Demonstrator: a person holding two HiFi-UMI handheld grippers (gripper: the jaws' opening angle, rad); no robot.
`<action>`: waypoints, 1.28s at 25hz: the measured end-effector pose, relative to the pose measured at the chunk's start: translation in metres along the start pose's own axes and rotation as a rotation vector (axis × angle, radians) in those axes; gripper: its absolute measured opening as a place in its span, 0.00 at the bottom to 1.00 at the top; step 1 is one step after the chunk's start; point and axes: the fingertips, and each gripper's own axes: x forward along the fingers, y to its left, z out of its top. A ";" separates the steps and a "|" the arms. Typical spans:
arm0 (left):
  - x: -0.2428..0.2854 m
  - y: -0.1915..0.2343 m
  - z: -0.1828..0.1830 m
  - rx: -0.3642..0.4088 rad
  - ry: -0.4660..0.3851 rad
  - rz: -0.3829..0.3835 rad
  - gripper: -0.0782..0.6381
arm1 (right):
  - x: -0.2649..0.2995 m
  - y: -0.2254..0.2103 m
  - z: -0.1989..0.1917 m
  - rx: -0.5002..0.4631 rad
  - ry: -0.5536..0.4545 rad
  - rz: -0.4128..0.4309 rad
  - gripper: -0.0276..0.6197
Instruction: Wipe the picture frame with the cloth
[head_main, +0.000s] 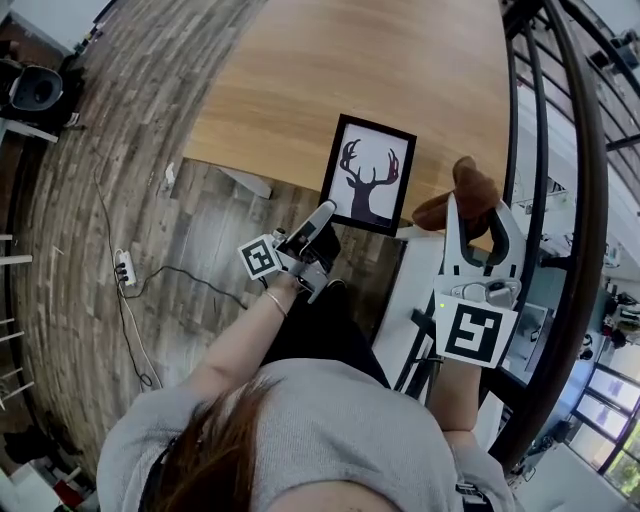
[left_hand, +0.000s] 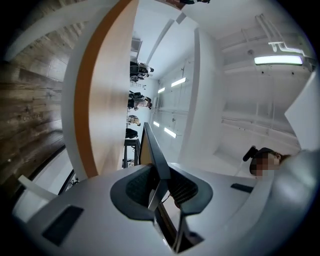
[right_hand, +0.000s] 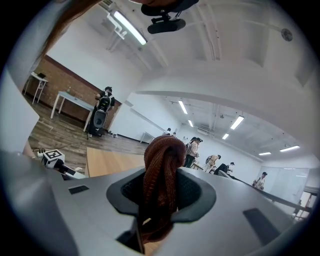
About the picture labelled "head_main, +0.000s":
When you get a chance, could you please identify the person's right forearm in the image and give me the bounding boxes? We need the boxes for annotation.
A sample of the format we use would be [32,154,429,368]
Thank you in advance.
[428,357,484,434]

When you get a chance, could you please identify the curving black cable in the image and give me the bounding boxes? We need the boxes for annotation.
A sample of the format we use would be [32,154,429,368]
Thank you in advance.
[123,264,249,312]

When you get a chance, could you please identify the white cable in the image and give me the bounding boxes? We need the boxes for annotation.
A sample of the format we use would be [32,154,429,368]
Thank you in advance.
[122,287,164,389]

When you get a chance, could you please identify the white slatted rack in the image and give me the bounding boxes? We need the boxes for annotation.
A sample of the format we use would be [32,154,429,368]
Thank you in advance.
[0,232,37,412]

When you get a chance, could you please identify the person's bare neck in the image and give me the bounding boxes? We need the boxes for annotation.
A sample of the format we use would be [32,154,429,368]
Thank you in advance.
[264,479,402,512]

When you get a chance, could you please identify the person's grey sweater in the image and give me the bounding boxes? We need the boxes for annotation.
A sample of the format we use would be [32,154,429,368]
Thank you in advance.
[96,357,517,512]

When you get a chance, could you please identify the brown cloth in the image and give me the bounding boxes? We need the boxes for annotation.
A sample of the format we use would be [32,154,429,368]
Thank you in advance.
[411,155,502,233]

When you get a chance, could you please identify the white power strip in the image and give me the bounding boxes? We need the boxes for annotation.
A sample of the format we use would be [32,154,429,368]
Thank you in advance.
[113,248,138,287]

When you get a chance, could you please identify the white stand with black straps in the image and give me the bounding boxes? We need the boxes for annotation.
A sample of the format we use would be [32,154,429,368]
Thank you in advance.
[372,224,451,399]

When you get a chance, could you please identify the framed deer picture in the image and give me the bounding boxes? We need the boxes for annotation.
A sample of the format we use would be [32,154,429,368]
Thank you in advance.
[318,113,418,238]

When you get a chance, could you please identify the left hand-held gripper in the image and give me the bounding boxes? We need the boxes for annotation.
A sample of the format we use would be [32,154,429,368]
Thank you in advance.
[238,199,344,305]

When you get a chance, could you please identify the black harness strap with buckle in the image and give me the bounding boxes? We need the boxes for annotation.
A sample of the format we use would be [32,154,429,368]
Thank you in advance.
[454,481,496,512]

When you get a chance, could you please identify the dark metal railing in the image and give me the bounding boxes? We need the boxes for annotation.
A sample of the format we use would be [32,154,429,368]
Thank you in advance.
[479,0,640,474]

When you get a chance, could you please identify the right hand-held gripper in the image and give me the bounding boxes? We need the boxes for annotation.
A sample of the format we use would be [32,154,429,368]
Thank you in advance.
[433,193,524,371]

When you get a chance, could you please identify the long thin black cable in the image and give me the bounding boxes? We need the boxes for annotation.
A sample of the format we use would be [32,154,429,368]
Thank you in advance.
[92,167,154,389]

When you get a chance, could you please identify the black-framed window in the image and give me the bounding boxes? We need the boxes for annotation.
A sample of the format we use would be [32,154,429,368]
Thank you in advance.
[569,364,640,482]

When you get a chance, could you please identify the person's left forearm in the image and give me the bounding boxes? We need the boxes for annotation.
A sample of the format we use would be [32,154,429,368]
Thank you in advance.
[187,272,302,397]

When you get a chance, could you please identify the white table leg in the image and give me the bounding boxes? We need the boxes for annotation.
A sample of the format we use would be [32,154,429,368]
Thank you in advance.
[217,167,274,201]

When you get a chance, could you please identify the person's black trousers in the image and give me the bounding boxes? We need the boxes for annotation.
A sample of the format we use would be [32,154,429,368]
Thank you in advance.
[259,284,393,392]

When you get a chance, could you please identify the thin metal bracelet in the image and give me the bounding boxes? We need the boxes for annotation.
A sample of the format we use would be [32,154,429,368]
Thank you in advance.
[262,291,290,319]

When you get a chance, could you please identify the white desk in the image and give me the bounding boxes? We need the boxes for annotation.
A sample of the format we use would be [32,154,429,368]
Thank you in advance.
[0,117,60,145]

